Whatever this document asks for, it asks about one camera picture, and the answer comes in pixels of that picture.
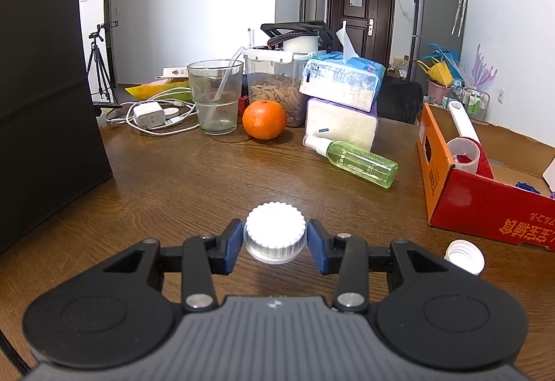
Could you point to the purple hangers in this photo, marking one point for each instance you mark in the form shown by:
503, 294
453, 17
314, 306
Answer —
483, 69

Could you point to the purple tissue pack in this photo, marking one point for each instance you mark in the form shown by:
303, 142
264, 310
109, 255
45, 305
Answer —
340, 125

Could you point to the black plastic rack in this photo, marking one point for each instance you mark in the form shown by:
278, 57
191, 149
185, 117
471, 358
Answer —
299, 28

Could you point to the red lint roller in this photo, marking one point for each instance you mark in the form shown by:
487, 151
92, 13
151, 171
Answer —
466, 147

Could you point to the green spray bottle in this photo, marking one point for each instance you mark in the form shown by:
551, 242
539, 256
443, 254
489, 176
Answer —
362, 162

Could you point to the white ribbed bottle cap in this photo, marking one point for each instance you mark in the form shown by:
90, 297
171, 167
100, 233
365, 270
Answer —
274, 225

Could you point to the white round container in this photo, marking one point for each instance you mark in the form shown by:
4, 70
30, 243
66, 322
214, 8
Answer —
301, 44

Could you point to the white wall socket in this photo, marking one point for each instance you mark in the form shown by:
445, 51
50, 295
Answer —
502, 95

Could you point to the black tripod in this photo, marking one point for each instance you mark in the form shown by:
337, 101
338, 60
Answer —
100, 60

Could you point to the clear drinking glass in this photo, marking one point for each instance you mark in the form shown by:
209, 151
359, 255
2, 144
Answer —
214, 112

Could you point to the grey refrigerator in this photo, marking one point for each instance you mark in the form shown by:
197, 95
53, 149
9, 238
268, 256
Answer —
438, 25

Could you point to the yellow packet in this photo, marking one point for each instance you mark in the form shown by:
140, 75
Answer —
149, 89

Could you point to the blue ribbed cap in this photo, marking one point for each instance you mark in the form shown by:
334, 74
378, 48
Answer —
528, 187

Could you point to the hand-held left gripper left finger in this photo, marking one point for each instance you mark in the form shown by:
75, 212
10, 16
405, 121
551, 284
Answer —
232, 246

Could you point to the clear drinking straw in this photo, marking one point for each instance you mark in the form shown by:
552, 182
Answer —
225, 80

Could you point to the blue hangers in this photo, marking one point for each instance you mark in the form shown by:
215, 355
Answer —
440, 56

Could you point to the dark brown door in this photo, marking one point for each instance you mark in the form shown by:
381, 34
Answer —
360, 23

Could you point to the white power strip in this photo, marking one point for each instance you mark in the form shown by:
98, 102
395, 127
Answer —
175, 72

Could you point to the red cardboard box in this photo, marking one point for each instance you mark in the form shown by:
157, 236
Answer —
477, 203

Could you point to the hanging folded umbrellas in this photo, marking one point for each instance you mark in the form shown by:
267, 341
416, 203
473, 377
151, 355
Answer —
460, 6

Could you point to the orange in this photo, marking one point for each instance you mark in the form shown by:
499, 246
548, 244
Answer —
264, 120

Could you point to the white charger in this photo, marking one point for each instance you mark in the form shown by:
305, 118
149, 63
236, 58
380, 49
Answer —
149, 115

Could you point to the blue tissue pack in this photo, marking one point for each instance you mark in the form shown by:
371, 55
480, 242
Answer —
342, 82

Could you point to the wide open white cap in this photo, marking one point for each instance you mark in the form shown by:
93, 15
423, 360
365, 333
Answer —
465, 255

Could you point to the clear plastic food container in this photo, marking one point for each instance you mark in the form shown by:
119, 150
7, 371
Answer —
273, 97

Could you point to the pink bucket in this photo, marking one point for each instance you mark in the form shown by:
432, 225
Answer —
439, 94

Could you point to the large black board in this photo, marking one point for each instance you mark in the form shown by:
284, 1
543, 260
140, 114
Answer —
43, 82

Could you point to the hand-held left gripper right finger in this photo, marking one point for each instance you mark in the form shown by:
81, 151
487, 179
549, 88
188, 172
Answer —
316, 247

